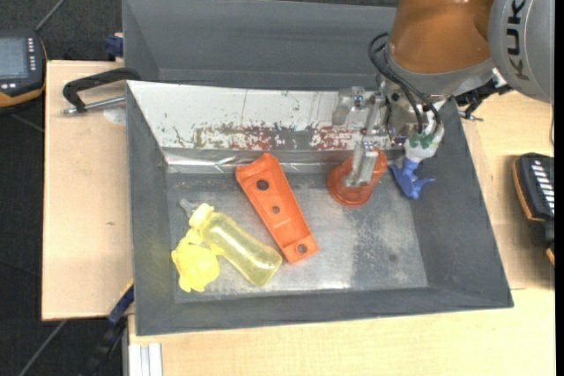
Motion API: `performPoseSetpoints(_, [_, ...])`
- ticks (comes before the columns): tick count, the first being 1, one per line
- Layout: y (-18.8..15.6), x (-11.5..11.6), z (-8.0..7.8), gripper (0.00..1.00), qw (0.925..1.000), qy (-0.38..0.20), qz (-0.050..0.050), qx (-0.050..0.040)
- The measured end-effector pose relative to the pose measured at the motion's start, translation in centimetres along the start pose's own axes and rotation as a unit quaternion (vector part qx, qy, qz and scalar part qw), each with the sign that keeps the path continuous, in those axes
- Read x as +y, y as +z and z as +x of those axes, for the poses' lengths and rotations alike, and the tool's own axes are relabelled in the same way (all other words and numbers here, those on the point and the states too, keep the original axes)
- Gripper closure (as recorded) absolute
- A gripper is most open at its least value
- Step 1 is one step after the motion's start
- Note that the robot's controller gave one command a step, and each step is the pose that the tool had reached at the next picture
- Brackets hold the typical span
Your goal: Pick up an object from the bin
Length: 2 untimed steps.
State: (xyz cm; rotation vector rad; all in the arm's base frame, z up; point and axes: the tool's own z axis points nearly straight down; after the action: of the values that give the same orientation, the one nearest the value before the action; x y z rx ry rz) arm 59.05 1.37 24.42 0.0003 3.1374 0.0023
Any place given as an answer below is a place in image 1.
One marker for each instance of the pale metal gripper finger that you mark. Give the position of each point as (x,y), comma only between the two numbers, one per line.
(371,169)
(358,165)

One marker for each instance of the orange plastic cup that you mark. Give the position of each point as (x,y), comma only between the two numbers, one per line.
(341,189)

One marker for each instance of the grey metal bin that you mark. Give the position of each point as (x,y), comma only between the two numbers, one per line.
(379,242)

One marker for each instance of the orange flat block with holes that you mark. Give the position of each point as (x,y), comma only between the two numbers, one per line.
(282,216)

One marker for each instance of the clear yellow plastic bottle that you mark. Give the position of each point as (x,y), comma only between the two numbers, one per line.
(242,246)

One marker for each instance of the yellow toy figure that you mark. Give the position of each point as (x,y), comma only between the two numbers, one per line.
(196,266)

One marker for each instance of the pale wood flat board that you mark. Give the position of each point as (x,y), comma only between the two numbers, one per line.
(83,189)

